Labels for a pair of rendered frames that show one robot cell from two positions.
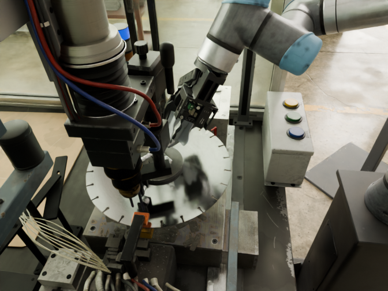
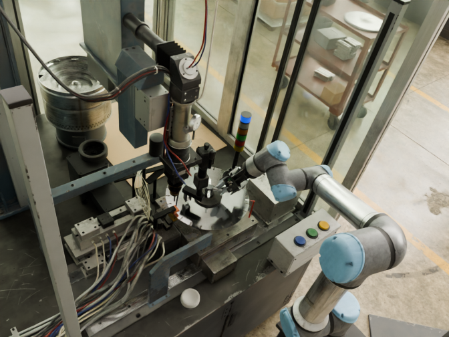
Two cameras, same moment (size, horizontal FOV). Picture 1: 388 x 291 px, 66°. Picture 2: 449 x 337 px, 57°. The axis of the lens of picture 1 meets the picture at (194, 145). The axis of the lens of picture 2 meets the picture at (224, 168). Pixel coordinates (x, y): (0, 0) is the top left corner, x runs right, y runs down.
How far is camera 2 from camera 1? 1.00 m
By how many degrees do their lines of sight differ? 25
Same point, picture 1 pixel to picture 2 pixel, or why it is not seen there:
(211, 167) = (227, 216)
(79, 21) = (176, 134)
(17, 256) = (127, 188)
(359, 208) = not seen: hidden behind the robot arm
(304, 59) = (276, 194)
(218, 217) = (214, 243)
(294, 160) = (284, 254)
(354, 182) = not seen: hidden behind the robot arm
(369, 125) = not seen: outside the picture
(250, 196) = (252, 256)
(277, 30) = (274, 174)
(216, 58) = (249, 166)
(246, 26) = (265, 162)
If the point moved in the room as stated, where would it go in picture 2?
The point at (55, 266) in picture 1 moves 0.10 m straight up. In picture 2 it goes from (134, 202) to (134, 184)
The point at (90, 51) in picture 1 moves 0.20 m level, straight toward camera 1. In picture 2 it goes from (174, 143) to (139, 184)
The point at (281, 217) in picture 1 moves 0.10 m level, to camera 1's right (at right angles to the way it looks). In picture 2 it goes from (253, 278) to (273, 295)
